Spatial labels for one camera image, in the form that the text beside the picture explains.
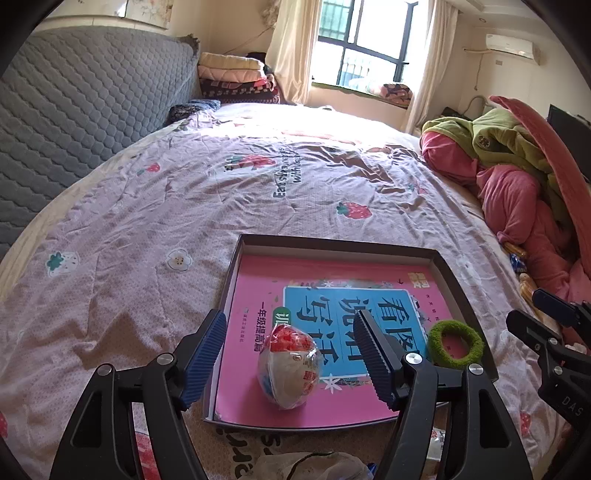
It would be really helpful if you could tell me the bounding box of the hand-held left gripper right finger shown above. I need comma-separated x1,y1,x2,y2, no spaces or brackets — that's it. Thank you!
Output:
358,309,539,480

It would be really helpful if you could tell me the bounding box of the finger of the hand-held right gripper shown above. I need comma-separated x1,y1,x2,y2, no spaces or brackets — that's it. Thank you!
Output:
531,288,591,325
505,310,566,357

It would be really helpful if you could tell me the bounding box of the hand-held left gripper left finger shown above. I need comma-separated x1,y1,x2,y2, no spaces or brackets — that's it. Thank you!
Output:
50,308,228,480

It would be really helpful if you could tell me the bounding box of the red white toy egg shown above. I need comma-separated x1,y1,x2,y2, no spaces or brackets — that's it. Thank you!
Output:
257,323,322,411

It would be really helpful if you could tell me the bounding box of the dark cardboard box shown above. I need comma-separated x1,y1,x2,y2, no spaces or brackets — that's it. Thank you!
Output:
202,234,500,430

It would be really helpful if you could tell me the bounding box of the beige mesh drawstring bag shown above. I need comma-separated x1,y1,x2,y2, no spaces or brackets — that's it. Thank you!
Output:
240,451,375,480

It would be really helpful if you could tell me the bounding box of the long yellow snack packet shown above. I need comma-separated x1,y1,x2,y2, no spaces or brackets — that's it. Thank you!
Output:
519,273,540,302

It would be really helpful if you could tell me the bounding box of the pink book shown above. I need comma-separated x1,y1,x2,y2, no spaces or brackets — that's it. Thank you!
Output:
213,251,462,426

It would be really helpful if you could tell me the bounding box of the pink quilt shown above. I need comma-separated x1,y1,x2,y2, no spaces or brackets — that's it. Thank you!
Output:
420,124,591,324

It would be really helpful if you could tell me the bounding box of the red velvet cover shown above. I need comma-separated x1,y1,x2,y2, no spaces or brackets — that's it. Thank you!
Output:
489,95,591,273

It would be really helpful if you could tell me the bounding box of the green blanket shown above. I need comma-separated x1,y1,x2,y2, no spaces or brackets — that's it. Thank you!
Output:
422,107,578,222

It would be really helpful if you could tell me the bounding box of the black monitor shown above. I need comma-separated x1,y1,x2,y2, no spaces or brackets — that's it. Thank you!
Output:
547,105,591,144

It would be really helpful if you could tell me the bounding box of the dark blue cloth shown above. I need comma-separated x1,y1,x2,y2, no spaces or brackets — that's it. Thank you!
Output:
168,98,221,124

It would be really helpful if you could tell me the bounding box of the white air conditioner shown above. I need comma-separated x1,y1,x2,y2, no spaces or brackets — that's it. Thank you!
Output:
485,32,542,63

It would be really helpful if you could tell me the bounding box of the patterned blanket on windowsill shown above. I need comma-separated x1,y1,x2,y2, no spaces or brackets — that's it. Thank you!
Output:
381,82,413,104

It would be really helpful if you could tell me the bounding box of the dark patterned folded blanket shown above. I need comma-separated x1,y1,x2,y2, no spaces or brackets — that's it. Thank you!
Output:
199,78,281,105

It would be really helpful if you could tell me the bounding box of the cream curtain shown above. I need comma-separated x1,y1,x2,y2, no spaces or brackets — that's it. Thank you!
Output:
405,0,458,134
269,0,324,106

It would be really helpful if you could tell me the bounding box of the grey quilted headboard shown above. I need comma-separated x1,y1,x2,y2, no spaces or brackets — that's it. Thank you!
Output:
0,25,201,259

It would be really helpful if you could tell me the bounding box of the cream folded blanket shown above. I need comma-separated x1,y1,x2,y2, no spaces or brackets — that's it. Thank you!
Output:
198,52,266,84

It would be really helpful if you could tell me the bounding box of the window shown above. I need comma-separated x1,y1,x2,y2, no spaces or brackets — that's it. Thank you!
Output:
310,0,432,90

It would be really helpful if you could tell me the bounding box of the green fuzzy ring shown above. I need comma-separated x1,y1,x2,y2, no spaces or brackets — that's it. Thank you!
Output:
426,320,485,370

